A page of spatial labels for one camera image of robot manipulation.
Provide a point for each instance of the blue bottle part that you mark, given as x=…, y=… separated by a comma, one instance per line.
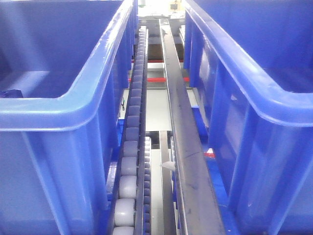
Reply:
x=11, y=94

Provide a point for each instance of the large blue bin left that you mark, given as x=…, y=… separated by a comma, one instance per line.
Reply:
x=70, y=59

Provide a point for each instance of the large blue bin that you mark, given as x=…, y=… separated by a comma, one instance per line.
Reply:
x=251, y=62
x=70, y=59

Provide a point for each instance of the grey roller track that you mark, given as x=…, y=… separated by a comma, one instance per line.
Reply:
x=130, y=202

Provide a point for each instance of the large blue bin right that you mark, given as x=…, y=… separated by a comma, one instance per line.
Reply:
x=251, y=62

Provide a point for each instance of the steel divider rail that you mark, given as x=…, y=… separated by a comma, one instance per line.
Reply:
x=198, y=207

